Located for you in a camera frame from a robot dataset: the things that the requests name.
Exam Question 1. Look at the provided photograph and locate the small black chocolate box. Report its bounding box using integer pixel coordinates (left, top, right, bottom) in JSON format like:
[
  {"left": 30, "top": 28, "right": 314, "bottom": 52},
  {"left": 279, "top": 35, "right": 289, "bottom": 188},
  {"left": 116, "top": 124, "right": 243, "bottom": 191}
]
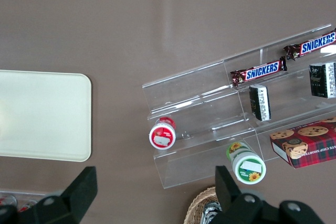
[
  {"left": 248, "top": 84, "right": 271, "bottom": 122},
  {"left": 309, "top": 62, "right": 336, "bottom": 99}
]

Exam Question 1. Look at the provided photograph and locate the Snickers chocolate bar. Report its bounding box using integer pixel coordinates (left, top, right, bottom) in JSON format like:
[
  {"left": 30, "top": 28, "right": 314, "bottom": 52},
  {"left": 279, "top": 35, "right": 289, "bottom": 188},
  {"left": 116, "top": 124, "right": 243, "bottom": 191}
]
[
  {"left": 283, "top": 28, "right": 336, "bottom": 61},
  {"left": 230, "top": 56, "right": 288, "bottom": 87}
]

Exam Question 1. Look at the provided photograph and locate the green lid yogurt bottle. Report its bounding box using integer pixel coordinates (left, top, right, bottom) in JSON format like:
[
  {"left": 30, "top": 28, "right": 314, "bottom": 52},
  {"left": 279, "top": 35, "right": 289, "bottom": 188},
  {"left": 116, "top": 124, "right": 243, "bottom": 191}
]
[{"left": 226, "top": 142, "right": 267, "bottom": 185}]

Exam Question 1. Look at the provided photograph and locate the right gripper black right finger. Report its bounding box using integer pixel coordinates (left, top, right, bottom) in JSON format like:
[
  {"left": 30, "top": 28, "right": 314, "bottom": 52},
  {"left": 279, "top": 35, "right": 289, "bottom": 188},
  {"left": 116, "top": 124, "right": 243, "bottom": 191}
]
[{"left": 208, "top": 165, "right": 325, "bottom": 224}]

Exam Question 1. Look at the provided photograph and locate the oval tan wicker basket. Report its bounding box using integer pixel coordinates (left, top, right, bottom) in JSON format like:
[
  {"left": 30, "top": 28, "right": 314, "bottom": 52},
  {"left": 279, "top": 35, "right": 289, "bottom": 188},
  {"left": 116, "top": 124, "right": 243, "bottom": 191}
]
[{"left": 183, "top": 186, "right": 224, "bottom": 224}]

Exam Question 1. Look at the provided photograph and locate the red lid yogurt bottle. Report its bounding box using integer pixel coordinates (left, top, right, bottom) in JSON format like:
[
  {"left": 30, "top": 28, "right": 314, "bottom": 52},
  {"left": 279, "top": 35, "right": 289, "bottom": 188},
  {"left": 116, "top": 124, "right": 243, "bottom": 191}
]
[{"left": 148, "top": 116, "right": 177, "bottom": 151}]

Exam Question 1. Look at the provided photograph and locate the clear acrylic stepped shelf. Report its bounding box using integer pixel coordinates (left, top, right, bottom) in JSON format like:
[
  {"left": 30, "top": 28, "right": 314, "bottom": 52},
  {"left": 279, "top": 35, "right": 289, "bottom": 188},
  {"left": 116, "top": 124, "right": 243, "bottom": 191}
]
[{"left": 141, "top": 24, "right": 336, "bottom": 189}]

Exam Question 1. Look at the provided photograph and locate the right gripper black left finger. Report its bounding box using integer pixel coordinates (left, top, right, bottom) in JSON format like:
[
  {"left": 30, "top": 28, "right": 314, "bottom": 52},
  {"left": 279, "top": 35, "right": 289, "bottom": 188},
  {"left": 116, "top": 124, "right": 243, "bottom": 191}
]
[{"left": 0, "top": 166, "right": 98, "bottom": 224}]

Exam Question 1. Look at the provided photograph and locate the clear acrylic bottle rack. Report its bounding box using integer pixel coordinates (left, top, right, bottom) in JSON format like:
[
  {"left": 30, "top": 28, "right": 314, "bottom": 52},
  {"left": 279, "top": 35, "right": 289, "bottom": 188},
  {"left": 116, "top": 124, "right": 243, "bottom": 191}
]
[{"left": 0, "top": 187, "right": 48, "bottom": 213}]

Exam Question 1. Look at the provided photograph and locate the aluminium foil container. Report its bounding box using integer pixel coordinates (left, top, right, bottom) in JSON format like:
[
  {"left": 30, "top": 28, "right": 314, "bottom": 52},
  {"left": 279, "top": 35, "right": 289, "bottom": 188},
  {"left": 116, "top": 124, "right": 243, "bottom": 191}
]
[{"left": 202, "top": 200, "right": 223, "bottom": 221}]

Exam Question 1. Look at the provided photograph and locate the red cola bottle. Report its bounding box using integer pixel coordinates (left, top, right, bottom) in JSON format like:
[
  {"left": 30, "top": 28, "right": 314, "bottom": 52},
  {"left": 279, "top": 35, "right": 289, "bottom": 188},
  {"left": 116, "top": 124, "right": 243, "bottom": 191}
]
[{"left": 17, "top": 199, "right": 39, "bottom": 213}]

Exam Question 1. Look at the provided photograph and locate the beige plastic tray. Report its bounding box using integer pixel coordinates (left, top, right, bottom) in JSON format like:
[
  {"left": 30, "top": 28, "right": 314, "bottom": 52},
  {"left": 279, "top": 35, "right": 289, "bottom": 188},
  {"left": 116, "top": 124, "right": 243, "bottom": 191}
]
[{"left": 0, "top": 69, "right": 92, "bottom": 163}]

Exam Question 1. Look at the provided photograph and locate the red tartan cookie box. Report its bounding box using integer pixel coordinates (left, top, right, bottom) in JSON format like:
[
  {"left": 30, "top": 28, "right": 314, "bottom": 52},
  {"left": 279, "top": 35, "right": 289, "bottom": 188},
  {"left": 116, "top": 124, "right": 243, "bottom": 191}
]
[{"left": 269, "top": 117, "right": 336, "bottom": 169}]

